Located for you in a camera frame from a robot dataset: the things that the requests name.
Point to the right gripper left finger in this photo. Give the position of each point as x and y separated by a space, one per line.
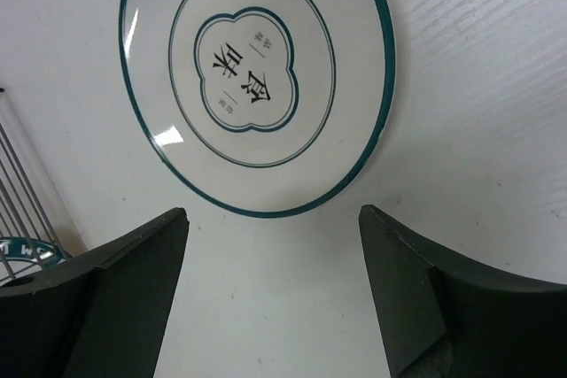
101 314

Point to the white plate green rim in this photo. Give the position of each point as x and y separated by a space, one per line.
265 108

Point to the grey wire dish rack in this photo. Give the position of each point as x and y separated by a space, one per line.
23 198

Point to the plate with teal lettered band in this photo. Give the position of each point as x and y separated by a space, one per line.
18 249

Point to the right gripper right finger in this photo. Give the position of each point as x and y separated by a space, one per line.
442 314

